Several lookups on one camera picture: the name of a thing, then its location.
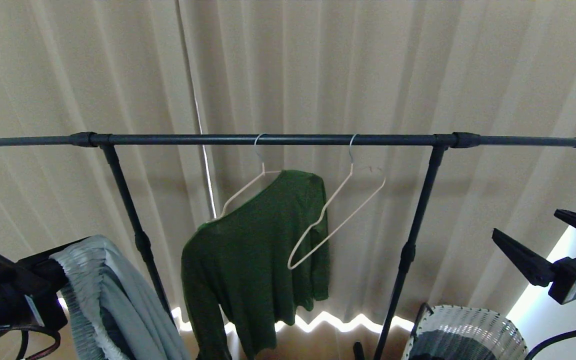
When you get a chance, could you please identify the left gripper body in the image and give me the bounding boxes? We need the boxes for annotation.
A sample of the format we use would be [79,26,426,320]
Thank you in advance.
[0,247,69,342]

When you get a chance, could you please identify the pale grey shorts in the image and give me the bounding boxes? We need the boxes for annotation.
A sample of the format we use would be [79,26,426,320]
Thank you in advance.
[50,235,191,360]

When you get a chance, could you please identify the green printed shirt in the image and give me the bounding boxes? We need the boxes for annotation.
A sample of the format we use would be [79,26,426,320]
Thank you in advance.
[181,169,331,360]

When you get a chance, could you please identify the pink clothes hanger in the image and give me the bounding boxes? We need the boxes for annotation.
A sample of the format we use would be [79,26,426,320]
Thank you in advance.
[218,133,284,221]
[287,133,387,271]

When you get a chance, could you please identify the white laundry basket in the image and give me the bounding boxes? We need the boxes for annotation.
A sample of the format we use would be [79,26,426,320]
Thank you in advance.
[402,302,529,360]

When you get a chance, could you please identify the black clothes rack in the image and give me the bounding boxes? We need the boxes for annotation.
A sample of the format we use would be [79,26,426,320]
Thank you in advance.
[0,131,576,360]

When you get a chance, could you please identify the beige curtain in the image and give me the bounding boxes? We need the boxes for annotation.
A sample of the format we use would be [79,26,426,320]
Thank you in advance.
[0,0,576,333]

